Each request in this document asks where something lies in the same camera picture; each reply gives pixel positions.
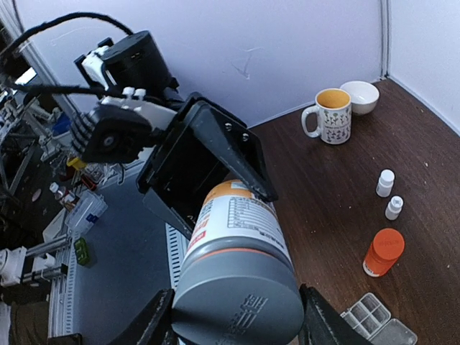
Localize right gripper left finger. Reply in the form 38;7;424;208
109;288;175;345

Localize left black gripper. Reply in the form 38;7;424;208
137;92;278;240

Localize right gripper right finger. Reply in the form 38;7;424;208
298;284;372;345

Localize clear plastic pill organizer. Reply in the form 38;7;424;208
341;293;418;345

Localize grey bottle cap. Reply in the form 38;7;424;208
172;249;304;344

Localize grey capped white orange bottle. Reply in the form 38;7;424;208
179;179;294;288

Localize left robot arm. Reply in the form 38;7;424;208
70;31;278;237

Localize orange pill bottle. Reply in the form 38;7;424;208
362;228;405;277

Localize shorter small white bottle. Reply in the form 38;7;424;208
385;195;404;221

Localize white floral mug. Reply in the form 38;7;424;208
301;88;352;145

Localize taller small white bottle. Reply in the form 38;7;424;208
376;169;395;198

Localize plain white bowl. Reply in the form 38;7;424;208
340;80;380;116

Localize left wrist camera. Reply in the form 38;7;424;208
70;88;179;165

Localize left black braided cable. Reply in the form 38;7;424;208
0;11;136;98

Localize left aluminium frame post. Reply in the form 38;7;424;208
379;0;390;81

